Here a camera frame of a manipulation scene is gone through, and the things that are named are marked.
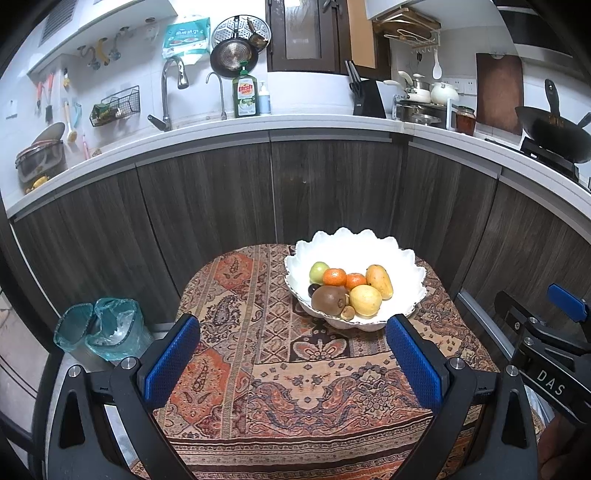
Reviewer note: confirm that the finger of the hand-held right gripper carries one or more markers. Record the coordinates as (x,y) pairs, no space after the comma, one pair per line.
(568,299)
(517,309)

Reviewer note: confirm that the white pot with lid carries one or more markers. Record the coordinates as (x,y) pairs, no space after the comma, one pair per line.
(444,92)

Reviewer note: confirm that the black wok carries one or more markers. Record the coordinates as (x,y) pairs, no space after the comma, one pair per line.
(554,129)

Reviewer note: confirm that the white pump soap bottle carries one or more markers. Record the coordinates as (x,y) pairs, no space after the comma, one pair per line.
(264,101)

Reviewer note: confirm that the green dish soap bottle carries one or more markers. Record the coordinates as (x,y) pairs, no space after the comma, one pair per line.
(244,92)

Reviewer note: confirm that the black gas stove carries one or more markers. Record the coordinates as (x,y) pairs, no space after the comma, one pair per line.
(549,157)

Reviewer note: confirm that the brown kiwi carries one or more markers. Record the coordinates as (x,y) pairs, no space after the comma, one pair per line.
(328,299)

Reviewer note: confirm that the small brown longan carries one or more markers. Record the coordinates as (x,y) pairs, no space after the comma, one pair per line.
(347,313)

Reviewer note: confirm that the white kettle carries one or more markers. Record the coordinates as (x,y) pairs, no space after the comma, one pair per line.
(411,91)

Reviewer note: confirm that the round metal steamer rack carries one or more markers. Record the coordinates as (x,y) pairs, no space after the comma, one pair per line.
(231,27)

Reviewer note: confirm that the green apple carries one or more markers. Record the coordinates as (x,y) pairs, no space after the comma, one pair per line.
(318,271)

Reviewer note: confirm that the black range hood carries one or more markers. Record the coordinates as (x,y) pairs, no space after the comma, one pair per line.
(545,23)

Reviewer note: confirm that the patterned tablecloth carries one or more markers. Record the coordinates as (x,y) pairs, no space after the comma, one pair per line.
(277,369)

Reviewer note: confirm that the wooden wall rack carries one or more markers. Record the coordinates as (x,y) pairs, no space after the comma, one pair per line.
(406,25)

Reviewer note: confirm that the small chrome faucet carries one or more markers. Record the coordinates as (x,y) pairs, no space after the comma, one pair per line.
(223,99)

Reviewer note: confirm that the yellow mango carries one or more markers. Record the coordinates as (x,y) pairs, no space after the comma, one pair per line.
(379,280)

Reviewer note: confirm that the hanging frying pan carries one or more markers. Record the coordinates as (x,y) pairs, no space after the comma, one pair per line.
(233,54)

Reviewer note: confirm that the orange tangerine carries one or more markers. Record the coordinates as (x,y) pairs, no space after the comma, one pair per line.
(355,280)
(334,277)

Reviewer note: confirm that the metal dish rack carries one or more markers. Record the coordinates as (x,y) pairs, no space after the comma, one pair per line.
(420,114)

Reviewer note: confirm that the dark framed window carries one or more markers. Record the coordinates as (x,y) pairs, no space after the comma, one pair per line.
(304,34)

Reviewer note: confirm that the glass jar of red sauce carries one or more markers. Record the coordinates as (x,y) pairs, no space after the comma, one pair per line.
(465,121)

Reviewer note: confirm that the small hanging saucepan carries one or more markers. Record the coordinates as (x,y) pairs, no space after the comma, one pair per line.
(258,39)

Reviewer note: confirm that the yellow hanging utensil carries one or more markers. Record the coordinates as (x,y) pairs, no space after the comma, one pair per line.
(100,53)

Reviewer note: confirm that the glass pot with lid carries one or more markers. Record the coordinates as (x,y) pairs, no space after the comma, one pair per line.
(39,159)

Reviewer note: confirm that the brown cutting board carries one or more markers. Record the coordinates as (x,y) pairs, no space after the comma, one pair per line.
(498,92)

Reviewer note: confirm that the white scalloped bowl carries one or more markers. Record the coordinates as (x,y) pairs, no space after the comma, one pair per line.
(351,249)

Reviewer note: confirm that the person's right hand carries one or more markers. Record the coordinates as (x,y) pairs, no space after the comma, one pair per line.
(556,447)

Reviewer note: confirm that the trash bin with green bag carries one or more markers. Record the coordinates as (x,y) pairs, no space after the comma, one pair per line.
(117,325)
(74,327)

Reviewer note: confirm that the dish brush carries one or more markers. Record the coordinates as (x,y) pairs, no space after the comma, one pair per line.
(71,127)

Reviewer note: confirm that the teal and white plastic bag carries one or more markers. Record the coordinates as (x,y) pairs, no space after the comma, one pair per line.
(187,39)

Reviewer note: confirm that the white kitchen countertop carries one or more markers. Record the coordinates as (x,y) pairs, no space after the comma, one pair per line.
(323,124)

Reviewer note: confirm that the black knife block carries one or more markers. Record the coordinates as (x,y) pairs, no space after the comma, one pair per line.
(368,97)

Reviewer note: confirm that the white spatula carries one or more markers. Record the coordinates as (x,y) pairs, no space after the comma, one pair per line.
(437,68)

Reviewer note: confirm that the dark wood kitchen cabinets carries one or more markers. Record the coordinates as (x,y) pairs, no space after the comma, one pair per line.
(207,194)

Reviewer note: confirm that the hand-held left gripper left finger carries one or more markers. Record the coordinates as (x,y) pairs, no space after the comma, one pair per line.
(171,360)

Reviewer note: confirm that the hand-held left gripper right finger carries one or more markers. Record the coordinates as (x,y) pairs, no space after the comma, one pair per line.
(415,364)

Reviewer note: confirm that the tall chrome faucet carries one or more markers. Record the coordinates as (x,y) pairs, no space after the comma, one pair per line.
(165,92)

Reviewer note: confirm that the yellow lemon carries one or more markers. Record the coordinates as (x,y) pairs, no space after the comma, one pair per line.
(364,300)

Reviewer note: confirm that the dark purple plum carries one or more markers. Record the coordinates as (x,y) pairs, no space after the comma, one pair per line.
(313,290)

